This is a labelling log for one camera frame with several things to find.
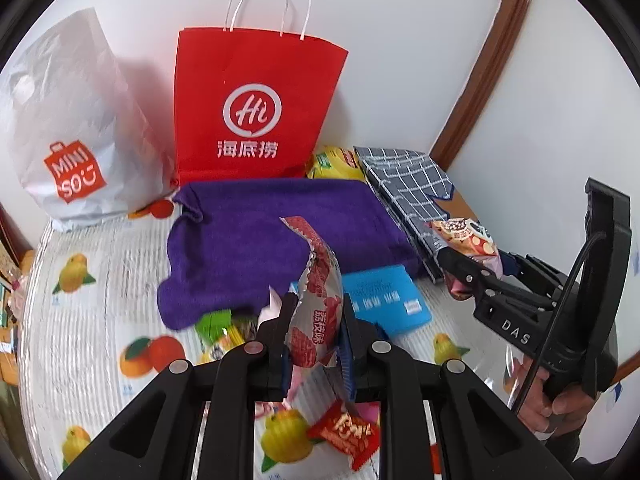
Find red white snack packet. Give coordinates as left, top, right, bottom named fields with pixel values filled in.
left=279, top=216, right=346, bottom=368

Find fruit print lace tablecloth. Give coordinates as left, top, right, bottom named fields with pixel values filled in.
left=17, top=200, right=551, bottom=480

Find brown printed box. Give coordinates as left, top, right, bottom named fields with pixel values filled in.
left=0, top=202, right=33, bottom=261

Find grey checked notebook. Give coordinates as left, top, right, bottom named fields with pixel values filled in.
left=352, top=145, right=483, bottom=281

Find black cable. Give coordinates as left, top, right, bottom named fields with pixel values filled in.
left=515, top=232, right=608, bottom=413

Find blue tissue pack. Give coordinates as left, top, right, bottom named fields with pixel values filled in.
left=290, top=264, right=432, bottom=338

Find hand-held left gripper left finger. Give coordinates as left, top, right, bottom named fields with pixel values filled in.
left=57, top=292, right=301, bottom=480

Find person's right hand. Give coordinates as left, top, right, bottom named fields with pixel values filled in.
left=511, top=354, right=597, bottom=437

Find brown wooden door frame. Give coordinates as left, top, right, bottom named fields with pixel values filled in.
left=430, top=0, right=541, bottom=173

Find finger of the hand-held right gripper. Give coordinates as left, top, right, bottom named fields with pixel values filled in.
left=500, top=254, right=567, bottom=302
left=437, top=249, right=557, bottom=312

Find white paper bag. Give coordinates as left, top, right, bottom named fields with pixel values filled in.
left=0, top=7, right=176, bottom=233

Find white pink snack wrapper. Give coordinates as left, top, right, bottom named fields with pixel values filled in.
left=257, top=285, right=283, bottom=326

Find red paper bag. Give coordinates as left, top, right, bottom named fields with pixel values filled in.
left=172, top=0, right=349, bottom=188

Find red candy packet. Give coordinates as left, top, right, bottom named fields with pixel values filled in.
left=306, top=400, right=381, bottom=472

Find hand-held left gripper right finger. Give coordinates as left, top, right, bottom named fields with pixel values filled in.
left=340, top=295, right=573, bottom=480

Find brown wooden baseboard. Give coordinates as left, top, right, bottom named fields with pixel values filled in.
left=612, top=355, right=640, bottom=386

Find brown pink snack packet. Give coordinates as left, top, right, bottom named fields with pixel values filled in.
left=427, top=217, right=503, bottom=301

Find purple towel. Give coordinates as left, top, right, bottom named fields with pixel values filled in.
left=157, top=178, right=426, bottom=331

